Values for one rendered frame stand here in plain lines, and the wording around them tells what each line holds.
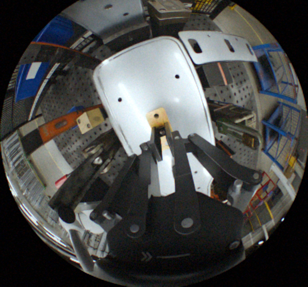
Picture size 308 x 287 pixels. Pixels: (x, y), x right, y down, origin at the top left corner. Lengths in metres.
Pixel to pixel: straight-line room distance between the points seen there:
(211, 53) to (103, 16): 0.25
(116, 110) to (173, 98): 0.12
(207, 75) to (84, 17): 0.30
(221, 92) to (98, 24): 0.62
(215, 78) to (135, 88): 0.19
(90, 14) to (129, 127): 0.27
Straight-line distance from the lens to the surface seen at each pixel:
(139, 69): 0.23
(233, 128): 0.25
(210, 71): 0.28
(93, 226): 0.88
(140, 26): 0.29
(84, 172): 0.21
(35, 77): 0.46
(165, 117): 0.20
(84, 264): 0.70
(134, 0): 0.24
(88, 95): 0.65
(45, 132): 0.19
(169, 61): 0.24
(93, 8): 0.22
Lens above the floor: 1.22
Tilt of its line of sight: 69 degrees down
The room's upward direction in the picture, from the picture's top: 175 degrees counter-clockwise
